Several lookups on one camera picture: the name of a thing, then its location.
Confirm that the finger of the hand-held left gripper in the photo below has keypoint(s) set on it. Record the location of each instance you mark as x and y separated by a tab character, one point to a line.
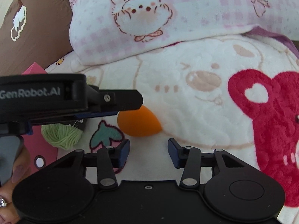
121	100
98	114

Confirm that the pink checked pillow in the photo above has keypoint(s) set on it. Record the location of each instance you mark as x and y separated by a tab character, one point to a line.
186	16

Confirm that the green yarn ball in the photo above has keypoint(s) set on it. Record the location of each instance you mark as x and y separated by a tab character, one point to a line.
63	136

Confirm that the orange makeup sponge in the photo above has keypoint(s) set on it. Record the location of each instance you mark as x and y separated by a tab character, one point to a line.
137	123

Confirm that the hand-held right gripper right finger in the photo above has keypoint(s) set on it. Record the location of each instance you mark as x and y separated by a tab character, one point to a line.
174	152

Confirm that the person's left hand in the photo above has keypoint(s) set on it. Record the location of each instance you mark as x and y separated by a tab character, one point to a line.
19	165

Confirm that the printed bear blanket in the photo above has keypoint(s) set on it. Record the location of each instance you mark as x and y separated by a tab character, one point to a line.
186	102

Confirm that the pink cardboard box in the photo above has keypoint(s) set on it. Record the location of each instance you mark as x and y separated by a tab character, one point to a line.
39	149

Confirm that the purple cloth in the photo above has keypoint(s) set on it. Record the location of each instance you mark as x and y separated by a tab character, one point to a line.
280	37

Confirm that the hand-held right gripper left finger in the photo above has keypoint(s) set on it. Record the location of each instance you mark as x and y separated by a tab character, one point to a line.
125	152

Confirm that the brown pillow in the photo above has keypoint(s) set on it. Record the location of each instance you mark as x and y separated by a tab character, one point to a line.
35	39

